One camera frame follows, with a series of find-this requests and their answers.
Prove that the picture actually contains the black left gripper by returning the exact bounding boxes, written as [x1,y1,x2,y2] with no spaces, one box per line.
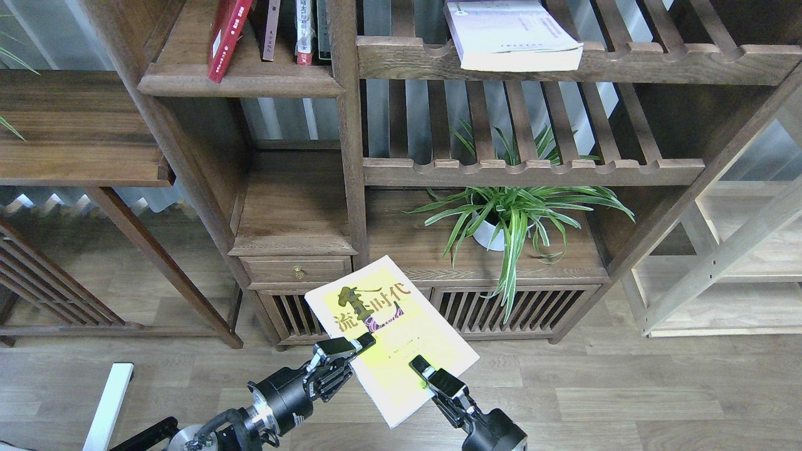
[246,332,376,437]

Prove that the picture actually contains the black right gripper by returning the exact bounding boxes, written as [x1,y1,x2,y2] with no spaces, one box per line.
[409,355,528,450]

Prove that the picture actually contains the yellow-green cover book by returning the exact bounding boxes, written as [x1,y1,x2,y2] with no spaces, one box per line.
[305,256,479,428]

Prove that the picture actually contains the white lavender paperback book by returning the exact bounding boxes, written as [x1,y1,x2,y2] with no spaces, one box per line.
[444,1,583,72]

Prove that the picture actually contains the red paperback book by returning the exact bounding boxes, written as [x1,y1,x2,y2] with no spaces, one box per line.
[208,1,253,83]

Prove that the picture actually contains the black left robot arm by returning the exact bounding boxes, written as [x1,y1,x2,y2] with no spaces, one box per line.
[114,332,376,450]

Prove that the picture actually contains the white plant pot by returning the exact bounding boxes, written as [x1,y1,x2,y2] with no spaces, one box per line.
[472,212,505,251]

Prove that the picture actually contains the green spider plant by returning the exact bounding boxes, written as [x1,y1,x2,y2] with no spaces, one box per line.
[404,118,635,324]

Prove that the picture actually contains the dark wooden bookshelf cabinet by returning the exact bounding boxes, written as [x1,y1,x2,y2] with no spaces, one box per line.
[80,1,800,345]

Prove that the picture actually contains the dark upright book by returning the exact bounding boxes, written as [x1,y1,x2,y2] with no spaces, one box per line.
[315,0,332,64]

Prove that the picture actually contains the white red upright book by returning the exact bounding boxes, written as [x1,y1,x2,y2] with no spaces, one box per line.
[294,0,313,66]

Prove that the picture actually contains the dark slatted wooden rack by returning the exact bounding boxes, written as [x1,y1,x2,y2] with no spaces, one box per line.
[1,220,241,348]

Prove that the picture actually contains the green leaves at left edge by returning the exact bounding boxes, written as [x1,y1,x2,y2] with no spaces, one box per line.
[1,29,42,141]

